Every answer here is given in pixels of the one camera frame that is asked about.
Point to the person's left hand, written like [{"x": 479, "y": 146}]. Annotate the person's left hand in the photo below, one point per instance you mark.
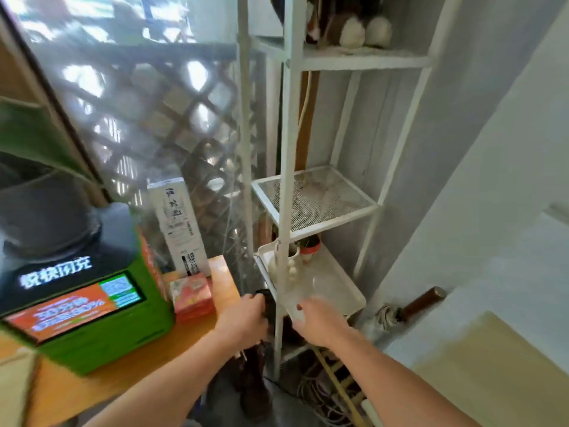
[{"x": 242, "y": 324}]

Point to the person's right hand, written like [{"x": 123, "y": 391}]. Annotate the person's right hand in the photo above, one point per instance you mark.
[{"x": 322, "y": 324}]

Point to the square wooden tray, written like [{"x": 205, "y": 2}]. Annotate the square wooden tray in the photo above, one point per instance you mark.
[{"x": 15, "y": 386}]

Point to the person's left forearm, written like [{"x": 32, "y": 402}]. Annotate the person's left forearm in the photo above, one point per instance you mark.
[{"x": 169, "y": 386}]

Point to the person's right forearm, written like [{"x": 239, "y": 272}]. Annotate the person's right forearm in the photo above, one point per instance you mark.
[{"x": 400, "y": 386}]

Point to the white shelf tray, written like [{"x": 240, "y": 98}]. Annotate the white shelf tray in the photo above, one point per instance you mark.
[{"x": 331, "y": 262}]

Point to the orange tissue pack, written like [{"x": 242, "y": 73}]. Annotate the orange tissue pack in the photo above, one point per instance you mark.
[{"x": 193, "y": 297}]

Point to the white ceramic vase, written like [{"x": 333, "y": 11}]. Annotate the white ceramic vase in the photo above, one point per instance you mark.
[{"x": 284, "y": 271}]

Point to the wooden table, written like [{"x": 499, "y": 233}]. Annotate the wooden table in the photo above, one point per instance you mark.
[{"x": 133, "y": 364}]

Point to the white printed carton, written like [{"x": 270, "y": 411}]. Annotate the white printed carton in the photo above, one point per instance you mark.
[{"x": 178, "y": 226}]

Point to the green charging station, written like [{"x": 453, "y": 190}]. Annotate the green charging station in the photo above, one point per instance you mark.
[{"x": 111, "y": 342}]

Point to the white metal shelf rack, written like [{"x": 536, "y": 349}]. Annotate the white metal shelf rack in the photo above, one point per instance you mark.
[{"x": 288, "y": 128}]

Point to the black pot saucer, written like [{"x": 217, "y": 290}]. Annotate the black pot saucer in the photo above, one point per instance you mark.
[{"x": 53, "y": 255}]

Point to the grey plant pot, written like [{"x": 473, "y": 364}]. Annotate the grey plant pot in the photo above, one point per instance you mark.
[{"x": 44, "y": 217}]

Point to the wooden lattice fence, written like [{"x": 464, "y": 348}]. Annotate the wooden lattice fence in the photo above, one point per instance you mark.
[{"x": 146, "y": 106}]

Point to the brown plush bear black jersey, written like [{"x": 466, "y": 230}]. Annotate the brown plush bear black jersey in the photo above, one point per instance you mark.
[{"x": 353, "y": 33}]

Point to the plush doll orange costume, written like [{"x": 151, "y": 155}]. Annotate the plush doll orange costume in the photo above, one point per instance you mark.
[{"x": 312, "y": 22}]

